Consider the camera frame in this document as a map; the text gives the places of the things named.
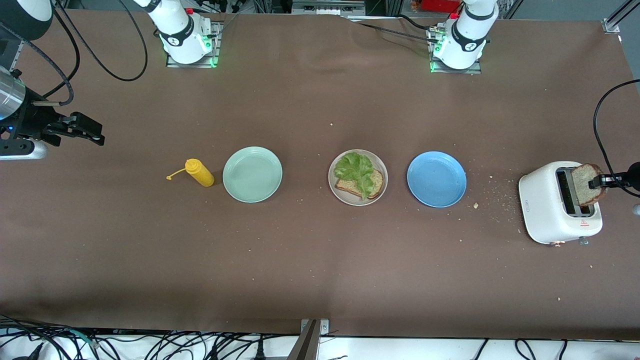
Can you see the green lettuce leaf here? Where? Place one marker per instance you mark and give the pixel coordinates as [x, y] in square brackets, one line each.
[355, 167]

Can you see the grey metal rail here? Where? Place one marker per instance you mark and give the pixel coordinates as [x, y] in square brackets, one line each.
[325, 7]

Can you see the brown bread slice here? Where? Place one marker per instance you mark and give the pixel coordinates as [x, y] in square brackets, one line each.
[582, 187]
[375, 182]

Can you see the white two-slot toaster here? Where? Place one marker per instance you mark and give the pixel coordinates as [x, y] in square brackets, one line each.
[542, 210]

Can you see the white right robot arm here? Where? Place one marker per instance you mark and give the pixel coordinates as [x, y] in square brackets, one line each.
[182, 30]

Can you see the blue round plate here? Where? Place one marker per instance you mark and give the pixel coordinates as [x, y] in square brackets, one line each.
[436, 179]

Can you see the beige round plate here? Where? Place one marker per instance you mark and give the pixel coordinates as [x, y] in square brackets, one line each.
[337, 192]

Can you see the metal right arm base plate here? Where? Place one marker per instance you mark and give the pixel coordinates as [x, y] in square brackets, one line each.
[172, 62]

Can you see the red box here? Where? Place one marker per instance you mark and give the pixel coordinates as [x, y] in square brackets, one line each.
[440, 5]

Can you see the yellow squeeze bottle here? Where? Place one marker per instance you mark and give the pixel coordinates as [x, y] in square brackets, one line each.
[201, 173]

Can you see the aluminium frame profile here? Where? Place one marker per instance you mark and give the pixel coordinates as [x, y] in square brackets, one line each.
[611, 25]

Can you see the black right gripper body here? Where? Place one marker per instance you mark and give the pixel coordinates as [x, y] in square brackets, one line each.
[31, 122]

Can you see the metal table bracket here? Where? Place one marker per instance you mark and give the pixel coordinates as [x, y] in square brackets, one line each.
[307, 345]

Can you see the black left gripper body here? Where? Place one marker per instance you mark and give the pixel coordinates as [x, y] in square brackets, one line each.
[634, 175]

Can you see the green round plate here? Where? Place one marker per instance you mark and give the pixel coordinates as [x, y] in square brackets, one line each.
[252, 175]

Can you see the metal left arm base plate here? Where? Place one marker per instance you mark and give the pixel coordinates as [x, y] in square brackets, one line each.
[475, 70]

